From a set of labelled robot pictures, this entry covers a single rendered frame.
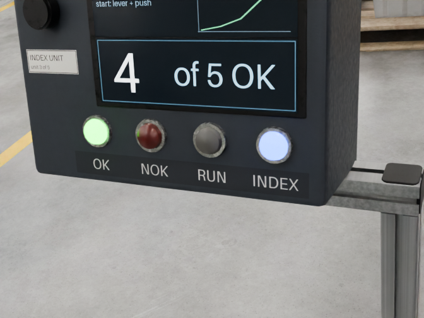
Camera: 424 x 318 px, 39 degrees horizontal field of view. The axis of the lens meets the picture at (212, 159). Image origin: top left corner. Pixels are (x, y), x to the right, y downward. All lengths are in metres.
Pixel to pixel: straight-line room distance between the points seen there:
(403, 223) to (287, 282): 1.46
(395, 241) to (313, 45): 0.20
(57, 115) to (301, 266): 1.57
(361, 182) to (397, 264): 0.09
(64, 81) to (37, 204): 2.15
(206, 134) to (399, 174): 0.16
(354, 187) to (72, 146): 0.23
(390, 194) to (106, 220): 1.96
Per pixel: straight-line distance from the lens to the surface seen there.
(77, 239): 2.34
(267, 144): 0.42
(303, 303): 1.89
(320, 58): 0.41
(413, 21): 3.57
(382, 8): 3.62
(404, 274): 0.54
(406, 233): 0.52
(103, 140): 0.49
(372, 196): 0.51
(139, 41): 0.46
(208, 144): 0.44
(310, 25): 0.40
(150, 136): 0.46
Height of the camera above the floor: 1.33
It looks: 30 degrees down
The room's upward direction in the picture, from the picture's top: 10 degrees counter-clockwise
